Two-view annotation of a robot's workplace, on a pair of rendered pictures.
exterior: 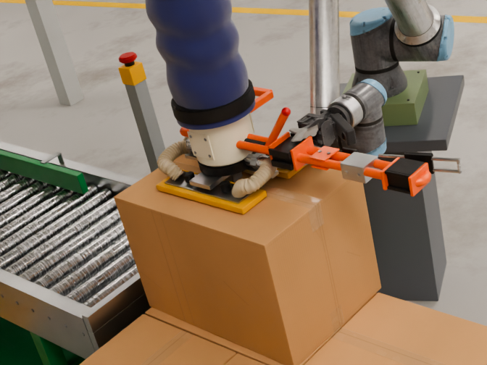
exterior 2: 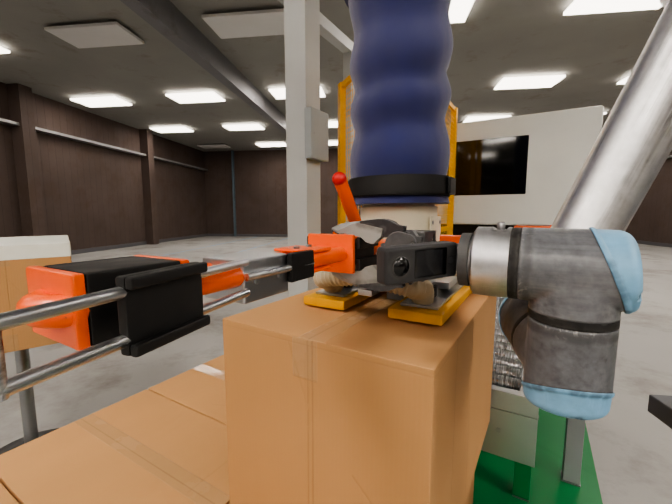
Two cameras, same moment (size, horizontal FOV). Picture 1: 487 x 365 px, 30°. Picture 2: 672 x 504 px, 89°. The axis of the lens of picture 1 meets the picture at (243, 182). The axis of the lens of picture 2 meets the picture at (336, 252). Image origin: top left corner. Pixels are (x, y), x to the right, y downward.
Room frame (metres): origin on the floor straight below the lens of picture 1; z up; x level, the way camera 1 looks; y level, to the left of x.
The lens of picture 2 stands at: (1.91, -0.67, 1.14)
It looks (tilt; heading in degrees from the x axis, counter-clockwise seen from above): 7 degrees down; 72
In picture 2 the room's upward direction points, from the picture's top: straight up
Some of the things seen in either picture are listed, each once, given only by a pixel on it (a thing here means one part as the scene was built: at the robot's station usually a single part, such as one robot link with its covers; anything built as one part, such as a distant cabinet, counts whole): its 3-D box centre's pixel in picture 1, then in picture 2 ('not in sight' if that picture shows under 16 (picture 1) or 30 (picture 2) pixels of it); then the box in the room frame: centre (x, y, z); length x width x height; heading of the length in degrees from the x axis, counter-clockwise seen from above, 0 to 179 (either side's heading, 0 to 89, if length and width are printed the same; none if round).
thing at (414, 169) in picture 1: (405, 176); (114, 293); (1.82, -0.37, 1.08); 0.08 x 0.07 x 0.05; 41
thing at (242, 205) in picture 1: (208, 185); (360, 281); (2.22, 0.10, 0.97); 0.34 x 0.10 x 0.05; 41
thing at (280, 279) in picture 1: (248, 242); (383, 380); (2.25, 0.03, 0.74); 0.60 x 0.40 x 0.40; 40
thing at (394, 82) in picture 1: (377, 74); not in sight; (2.89, -0.54, 0.88); 0.19 x 0.19 x 0.10
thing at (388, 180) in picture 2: (213, 98); (399, 188); (2.28, 0.02, 1.19); 0.23 x 0.23 x 0.04
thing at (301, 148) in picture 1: (291, 150); (343, 250); (2.09, -0.14, 1.08); 0.10 x 0.08 x 0.06; 131
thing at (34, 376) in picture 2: (399, 159); (228, 288); (1.91, -0.38, 1.08); 0.31 x 0.03 x 0.05; 54
